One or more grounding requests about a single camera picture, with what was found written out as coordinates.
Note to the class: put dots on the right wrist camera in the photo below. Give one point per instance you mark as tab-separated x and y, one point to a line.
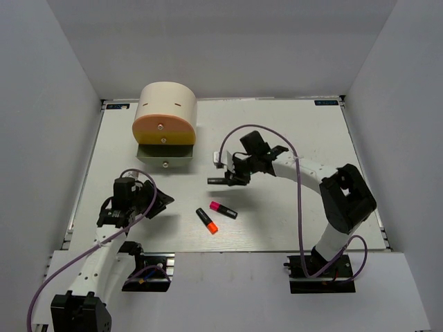
223	160

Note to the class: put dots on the orange top drawer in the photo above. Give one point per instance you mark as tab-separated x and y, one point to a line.
151	122

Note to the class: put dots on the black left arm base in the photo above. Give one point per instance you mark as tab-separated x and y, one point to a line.
152	274

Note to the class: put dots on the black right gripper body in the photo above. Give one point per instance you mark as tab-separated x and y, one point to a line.
244	168

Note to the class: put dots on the cream round drawer cabinet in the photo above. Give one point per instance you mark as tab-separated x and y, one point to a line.
168	98

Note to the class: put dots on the orange cap black highlighter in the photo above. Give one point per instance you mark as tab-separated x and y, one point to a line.
207	221

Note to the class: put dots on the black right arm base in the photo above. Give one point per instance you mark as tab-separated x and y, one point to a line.
333	281

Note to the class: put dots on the pale green bottom drawer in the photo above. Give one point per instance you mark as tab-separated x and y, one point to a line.
165	156

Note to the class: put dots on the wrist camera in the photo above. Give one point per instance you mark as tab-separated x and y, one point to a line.
130	174
223	160

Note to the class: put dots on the green cap black highlighter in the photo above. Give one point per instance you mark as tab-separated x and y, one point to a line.
217	181

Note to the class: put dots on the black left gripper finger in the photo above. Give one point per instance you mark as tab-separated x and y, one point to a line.
148	194
157	208

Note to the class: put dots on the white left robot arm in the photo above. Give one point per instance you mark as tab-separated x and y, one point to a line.
83	307

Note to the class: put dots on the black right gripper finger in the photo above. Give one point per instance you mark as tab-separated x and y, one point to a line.
230	178
239	180

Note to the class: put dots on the blue left corner sticker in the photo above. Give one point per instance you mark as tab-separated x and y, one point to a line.
118	106

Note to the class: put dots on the yellow drawer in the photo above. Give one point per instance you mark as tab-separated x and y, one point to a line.
165	137

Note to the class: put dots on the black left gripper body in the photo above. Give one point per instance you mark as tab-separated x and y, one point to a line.
143	200

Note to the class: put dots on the pink cap black highlighter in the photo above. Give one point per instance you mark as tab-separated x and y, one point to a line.
222	209

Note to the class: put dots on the blue corner sticker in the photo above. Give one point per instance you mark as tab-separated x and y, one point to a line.
326	103
118	106

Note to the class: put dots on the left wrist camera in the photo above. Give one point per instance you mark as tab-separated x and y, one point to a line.
130	174

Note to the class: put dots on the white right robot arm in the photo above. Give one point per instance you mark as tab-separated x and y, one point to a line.
347	199

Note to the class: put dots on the blue right corner sticker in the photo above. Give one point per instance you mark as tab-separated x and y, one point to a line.
326	103

